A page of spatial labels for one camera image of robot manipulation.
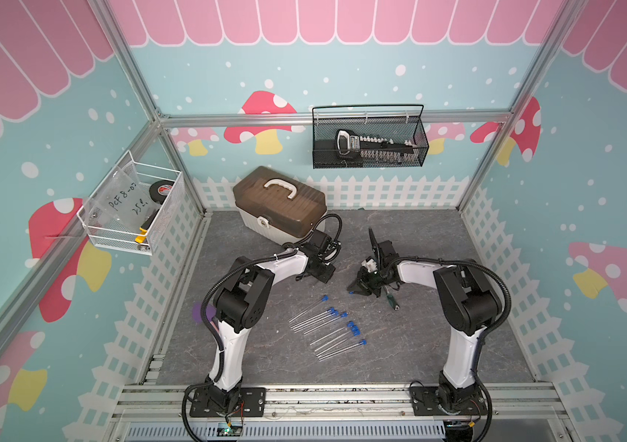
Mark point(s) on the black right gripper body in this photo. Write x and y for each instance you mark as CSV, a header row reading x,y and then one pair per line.
x,y
373,281

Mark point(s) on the black tape roll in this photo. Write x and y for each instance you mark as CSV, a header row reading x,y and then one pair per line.
x,y
160,190

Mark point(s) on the green handled screwdriver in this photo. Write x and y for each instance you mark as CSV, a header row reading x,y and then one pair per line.
x,y
392,301

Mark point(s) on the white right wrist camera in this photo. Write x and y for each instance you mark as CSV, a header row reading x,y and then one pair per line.
x,y
383,252

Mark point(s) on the black wire wall basket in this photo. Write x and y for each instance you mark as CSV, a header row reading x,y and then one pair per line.
x,y
399,122

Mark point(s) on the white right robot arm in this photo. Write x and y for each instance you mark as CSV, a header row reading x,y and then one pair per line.
x,y
475,302

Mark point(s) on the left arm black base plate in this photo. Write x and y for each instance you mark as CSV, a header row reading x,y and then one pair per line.
x,y
215,402

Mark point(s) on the white box with brown lid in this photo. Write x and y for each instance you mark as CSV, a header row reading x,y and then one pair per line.
x,y
278,207

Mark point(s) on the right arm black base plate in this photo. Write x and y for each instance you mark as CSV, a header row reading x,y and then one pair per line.
x,y
435,400

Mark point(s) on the yellow black utility knife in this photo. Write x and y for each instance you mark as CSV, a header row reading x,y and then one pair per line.
x,y
144,229

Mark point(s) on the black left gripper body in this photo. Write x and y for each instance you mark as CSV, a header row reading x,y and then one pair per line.
x,y
322,272

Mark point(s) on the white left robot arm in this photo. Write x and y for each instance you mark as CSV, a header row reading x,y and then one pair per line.
x,y
240,299

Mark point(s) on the clear and mesh wall bin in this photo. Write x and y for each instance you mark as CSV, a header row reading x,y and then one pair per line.
x,y
113,214

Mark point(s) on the socket set in basket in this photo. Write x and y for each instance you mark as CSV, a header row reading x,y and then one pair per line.
x,y
353,146

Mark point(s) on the aluminium front rail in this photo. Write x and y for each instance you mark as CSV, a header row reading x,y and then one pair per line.
x,y
346,402

